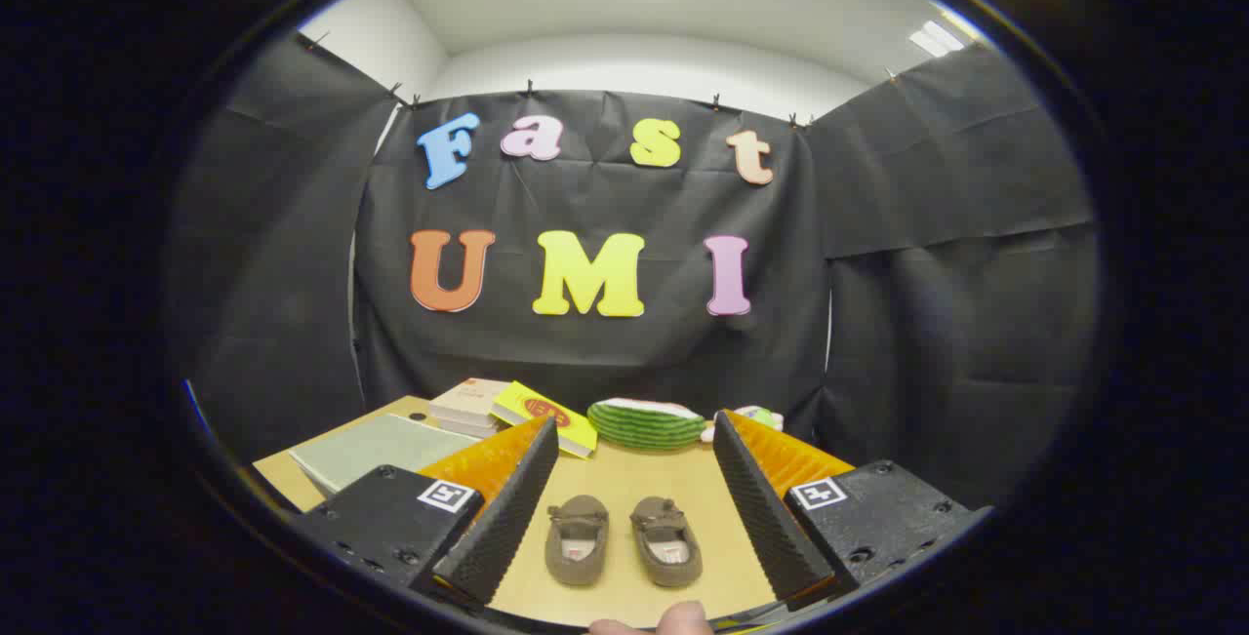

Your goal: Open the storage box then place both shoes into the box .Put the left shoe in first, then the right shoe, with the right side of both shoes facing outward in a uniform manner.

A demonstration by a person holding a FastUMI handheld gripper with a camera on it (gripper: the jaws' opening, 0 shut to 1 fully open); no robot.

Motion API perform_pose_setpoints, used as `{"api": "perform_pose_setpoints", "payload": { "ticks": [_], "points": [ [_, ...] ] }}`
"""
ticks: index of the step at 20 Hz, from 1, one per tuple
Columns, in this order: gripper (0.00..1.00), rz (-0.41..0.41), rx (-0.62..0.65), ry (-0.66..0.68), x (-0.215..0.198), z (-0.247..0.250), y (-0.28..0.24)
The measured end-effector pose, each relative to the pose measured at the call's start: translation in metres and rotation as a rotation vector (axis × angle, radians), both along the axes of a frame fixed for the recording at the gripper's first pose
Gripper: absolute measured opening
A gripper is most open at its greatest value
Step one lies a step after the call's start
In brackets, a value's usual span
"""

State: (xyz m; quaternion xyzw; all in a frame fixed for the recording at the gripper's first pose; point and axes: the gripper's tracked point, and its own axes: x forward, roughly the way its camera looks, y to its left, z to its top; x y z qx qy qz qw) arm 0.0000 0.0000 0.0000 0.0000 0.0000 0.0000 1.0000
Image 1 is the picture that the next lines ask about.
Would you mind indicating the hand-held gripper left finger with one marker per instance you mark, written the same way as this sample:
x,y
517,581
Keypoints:
x,y
507,518

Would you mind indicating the brown fuzzy shoe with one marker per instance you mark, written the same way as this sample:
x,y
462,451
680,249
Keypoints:
x,y
666,542
576,542

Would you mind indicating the black backdrop cloth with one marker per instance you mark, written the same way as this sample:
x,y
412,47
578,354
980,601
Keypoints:
x,y
605,201

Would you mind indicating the yellow book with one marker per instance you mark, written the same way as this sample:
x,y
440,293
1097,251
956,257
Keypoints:
x,y
546,413

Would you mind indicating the beige book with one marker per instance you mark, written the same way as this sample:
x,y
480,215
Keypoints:
x,y
470,398

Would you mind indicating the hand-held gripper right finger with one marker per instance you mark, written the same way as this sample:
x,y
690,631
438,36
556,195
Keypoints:
x,y
766,518

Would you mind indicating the watermelon slice plush toy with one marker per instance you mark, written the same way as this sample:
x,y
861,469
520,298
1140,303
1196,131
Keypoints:
x,y
644,425

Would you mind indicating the pale green storage box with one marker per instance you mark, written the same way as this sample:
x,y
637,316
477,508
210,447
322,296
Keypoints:
x,y
381,450

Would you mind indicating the white book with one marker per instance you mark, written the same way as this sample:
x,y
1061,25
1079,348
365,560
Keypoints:
x,y
463,426

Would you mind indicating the small ceiling light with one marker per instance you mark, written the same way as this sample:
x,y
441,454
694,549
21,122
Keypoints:
x,y
937,38

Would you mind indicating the pink and green plush toy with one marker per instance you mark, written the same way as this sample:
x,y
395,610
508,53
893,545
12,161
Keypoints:
x,y
766,416

